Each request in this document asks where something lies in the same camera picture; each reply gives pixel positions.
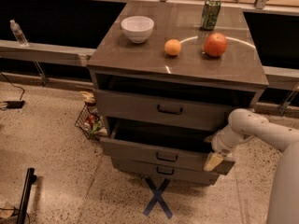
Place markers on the grey top drawer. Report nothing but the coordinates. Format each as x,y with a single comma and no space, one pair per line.
155,109

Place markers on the grey drawer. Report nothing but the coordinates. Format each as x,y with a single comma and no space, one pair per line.
144,168
152,143
155,109

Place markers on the small orange fruit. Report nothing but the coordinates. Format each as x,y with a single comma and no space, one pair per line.
172,47

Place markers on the clear plastic water bottle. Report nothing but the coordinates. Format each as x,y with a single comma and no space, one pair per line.
18,33

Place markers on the wire basket with snacks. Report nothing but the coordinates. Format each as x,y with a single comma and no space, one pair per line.
89,120

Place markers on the red apple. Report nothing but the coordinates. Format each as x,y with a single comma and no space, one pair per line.
215,45

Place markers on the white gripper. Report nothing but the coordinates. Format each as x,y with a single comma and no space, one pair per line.
220,146

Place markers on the black power adapter with cable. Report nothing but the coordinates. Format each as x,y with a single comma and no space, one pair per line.
18,104

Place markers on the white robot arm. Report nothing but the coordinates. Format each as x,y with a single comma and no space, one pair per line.
243,125

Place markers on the grey drawer cabinet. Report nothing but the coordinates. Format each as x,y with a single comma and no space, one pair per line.
236,78

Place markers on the white bowl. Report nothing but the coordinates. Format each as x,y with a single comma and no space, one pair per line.
137,28

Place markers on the black metal bar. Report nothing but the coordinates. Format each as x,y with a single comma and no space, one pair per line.
29,181

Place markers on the blue tape cross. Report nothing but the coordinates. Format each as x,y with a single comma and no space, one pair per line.
157,198

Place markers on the grey bottom drawer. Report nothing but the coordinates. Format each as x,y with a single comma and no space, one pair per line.
144,168

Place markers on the green soda can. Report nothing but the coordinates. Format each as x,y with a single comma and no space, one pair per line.
210,14

